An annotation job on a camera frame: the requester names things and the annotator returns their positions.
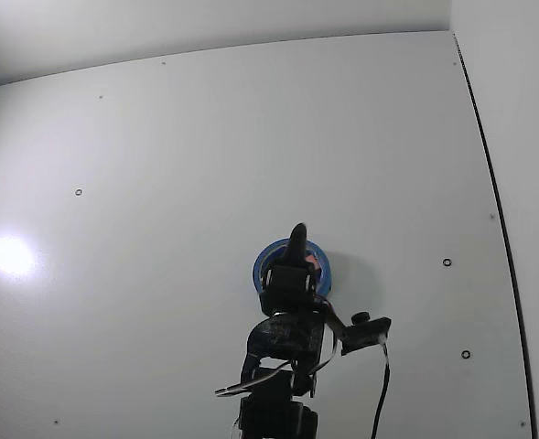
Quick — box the black white servo cable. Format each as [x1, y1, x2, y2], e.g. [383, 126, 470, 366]
[312, 295, 346, 372]
[213, 359, 294, 398]

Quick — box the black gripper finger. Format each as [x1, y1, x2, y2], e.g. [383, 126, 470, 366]
[283, 222, 309, 267]

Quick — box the black camera cable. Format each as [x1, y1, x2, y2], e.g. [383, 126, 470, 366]
[369, 333, 392, 439]

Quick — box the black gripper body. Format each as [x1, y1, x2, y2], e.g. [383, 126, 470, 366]
[257, 263, 321, 318]

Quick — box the blue tape roll bin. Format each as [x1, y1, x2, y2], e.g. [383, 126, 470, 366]
[252, 237, 333, 297]

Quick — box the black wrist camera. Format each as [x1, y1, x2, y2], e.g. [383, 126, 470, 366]
[340, 311, 393, 357]

